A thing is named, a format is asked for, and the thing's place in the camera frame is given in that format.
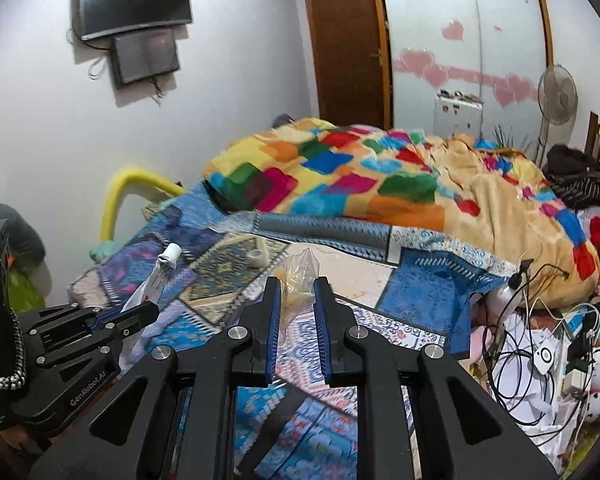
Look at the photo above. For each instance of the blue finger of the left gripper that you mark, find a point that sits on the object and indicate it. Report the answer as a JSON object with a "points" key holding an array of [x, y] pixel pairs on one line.
{"points": [[133, 320]]}

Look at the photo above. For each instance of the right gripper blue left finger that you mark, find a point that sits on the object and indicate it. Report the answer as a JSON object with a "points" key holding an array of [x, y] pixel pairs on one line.
{"points": [[273, 302]]}

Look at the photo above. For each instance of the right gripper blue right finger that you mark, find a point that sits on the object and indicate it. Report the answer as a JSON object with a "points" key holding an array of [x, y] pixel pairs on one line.
{"points": [[322, 301]]}

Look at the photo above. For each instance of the clear plastic bag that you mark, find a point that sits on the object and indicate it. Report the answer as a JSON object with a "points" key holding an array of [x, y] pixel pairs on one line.
{"points": [[296, 274]]}

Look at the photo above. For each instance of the white paper tube item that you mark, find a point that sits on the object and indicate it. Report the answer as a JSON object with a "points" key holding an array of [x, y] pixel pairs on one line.
{"points": [[151, 289]]}

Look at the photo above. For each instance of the grey bolster pillow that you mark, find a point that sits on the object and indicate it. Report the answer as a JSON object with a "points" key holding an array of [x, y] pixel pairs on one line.
{"points": [[359, 238]]}

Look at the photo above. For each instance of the blue patterned bed sheet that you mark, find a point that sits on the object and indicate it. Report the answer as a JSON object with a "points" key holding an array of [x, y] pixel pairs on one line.
{"points": [[412, 286]]}

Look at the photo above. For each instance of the colourful patchwork blanket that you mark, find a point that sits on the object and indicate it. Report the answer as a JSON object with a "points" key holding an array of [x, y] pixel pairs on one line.
{"points": [[494, 200]]}

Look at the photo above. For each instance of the white small cabinet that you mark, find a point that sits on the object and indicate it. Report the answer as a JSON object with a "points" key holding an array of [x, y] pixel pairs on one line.
{"points": [[457, 113]]}

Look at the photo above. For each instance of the brown wooden door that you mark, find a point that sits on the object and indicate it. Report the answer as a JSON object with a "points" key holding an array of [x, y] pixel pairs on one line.
{"points": [[351, 61]]}

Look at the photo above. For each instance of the black striped bag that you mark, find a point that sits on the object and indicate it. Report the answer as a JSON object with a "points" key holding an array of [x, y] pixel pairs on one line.
{"points": [[573, 176]]}

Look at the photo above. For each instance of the white standing fan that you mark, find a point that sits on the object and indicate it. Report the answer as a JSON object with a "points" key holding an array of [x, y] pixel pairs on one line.
{"points": [[558, 103]]}

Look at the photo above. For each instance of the frosted sliding wardrobe with hearts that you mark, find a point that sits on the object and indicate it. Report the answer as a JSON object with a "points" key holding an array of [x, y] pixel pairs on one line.
{"points": [[493, 49]]}

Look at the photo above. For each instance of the yellow foam bed rail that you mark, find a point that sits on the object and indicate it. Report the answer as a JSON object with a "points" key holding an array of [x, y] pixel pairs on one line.
{"points": [[125, 181]]}

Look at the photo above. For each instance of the small black wall monitor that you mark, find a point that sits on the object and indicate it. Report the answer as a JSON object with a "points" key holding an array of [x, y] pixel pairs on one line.
{"points": [[143, 55]]}

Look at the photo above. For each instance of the black wall television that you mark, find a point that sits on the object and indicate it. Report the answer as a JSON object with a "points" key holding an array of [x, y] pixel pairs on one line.
{"points": [[104, 18]]}

